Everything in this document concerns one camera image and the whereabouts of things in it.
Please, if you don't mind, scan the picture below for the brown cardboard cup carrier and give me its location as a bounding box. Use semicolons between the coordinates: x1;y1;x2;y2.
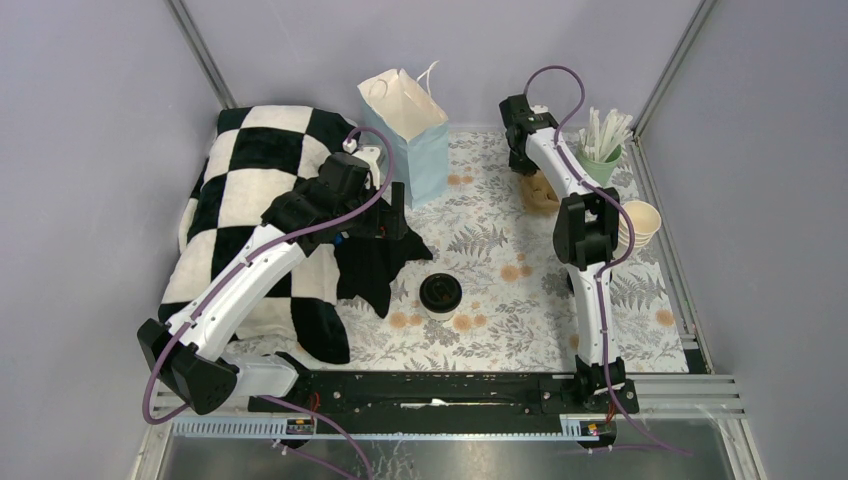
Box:
519;170;560;215

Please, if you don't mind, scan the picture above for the black plastic cup lid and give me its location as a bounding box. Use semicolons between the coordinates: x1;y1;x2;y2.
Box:
419;273;463;314

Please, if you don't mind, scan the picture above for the white paper coffee cup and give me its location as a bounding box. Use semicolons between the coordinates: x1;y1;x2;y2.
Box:
425;309;457;322

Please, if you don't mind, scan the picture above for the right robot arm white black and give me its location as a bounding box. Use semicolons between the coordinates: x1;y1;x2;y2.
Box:
499;94;627;412

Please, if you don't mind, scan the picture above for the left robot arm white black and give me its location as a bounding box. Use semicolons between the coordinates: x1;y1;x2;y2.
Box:
137;146;404;424

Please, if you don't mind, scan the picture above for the black t-shirt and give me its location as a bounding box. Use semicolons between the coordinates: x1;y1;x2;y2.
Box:
334;229;433;318

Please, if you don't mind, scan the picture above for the light blue paper bag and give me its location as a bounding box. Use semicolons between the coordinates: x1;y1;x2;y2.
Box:
357;63;449;209

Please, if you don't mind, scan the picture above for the white wrapped straws bundle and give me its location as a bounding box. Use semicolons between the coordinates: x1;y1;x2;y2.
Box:
578;107;634;164

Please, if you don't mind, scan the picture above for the green straw holder cup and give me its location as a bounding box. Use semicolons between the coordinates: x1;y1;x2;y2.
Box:
577;145;624;186

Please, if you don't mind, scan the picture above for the floral patterned table mat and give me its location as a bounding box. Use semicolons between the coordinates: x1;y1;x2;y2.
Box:
227;132;690;374

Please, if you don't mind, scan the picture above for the black white checkered blanket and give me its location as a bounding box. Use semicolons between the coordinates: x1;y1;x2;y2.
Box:
156;105;355;365

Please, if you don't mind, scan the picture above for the stack of white paper cups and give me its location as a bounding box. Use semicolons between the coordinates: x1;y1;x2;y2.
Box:
614;200;662;257

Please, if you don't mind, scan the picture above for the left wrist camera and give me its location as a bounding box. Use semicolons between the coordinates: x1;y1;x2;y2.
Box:
353;145;384;189

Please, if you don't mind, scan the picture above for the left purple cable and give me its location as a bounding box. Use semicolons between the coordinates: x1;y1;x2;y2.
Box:
141;125;397;480

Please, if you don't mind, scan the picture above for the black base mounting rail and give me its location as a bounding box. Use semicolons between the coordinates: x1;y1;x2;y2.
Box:
284;371;610;435

